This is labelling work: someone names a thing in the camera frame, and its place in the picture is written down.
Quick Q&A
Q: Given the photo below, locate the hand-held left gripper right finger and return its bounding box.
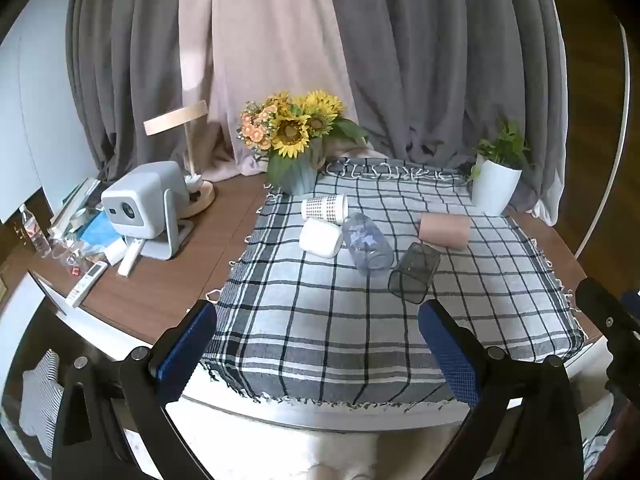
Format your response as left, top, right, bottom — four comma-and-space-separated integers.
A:
417, 299, 586, 480

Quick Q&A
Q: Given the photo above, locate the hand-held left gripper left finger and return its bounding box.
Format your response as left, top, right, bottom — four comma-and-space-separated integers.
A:
52, 299, 218, 480

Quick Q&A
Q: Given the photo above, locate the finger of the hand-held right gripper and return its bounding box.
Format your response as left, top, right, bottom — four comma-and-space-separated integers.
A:
575, 277, 640, 403

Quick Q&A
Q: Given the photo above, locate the dark transparent cup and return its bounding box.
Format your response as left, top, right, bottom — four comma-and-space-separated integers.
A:
388, 242, 442, 305

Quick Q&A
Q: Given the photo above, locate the pink cup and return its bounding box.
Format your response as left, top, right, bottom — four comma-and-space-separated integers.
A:
418, 213, 471, 251

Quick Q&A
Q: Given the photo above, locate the clear printed plastic cup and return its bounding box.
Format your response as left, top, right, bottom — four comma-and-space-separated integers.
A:
341, 212, 395, 277

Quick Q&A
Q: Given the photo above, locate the white dotted pattern cup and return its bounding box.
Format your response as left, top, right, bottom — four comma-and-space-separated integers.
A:
301, 194, 349, 224

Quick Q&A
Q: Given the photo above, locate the slim white remote control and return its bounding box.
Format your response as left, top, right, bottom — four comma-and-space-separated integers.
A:
117, 239, 144, 277

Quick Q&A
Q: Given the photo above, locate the small white box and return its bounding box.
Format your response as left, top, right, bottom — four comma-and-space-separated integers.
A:
102, 241, 127, 266

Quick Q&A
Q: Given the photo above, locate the checked grey white cloth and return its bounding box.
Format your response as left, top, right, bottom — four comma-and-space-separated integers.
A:
200, 157, 586, 406

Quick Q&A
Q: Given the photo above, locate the blue face mask pack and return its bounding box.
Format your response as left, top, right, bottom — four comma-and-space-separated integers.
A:
79, 210, 119, 257

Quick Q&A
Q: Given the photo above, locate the striped white cloth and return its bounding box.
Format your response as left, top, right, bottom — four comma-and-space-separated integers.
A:
19, 350, 66, 442

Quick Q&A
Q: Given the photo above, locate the grey white projector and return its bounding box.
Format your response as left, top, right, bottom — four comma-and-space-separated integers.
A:
101, 161, 195, 261

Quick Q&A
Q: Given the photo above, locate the white plant pot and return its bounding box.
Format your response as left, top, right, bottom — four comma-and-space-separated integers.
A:
471, 154, 522, 216

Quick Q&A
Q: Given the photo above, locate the stack of books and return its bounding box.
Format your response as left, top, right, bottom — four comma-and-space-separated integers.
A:
49, 177, 102, 237

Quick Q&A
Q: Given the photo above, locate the green leafy plant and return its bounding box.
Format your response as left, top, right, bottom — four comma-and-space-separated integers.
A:
467, 120, 532, 182

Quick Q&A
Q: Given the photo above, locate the wooden desk lamp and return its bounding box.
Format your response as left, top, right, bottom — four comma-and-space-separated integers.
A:
144, 100, 216, 219

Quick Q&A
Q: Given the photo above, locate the clear water bottle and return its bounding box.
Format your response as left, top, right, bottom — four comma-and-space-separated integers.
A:
19, 205, 52, 257

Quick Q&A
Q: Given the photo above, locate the grey-green ribbed vase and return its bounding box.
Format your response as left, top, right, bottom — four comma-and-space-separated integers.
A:
267, 139, 324, 196

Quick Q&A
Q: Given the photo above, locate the sunflower bouquet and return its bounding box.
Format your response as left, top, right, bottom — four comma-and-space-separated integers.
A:
237, 91, 368, 161

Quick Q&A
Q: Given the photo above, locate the grey curtain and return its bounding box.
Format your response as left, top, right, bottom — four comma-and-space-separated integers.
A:
325, 0, 567, 227
66, 0, 201, 182

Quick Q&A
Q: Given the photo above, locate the pink curtain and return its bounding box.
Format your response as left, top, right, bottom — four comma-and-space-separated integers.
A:
178, 0, 362, 182

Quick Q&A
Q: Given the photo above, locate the white curved rail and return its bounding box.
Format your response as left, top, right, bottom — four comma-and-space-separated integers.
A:
572, 22, 632, 261

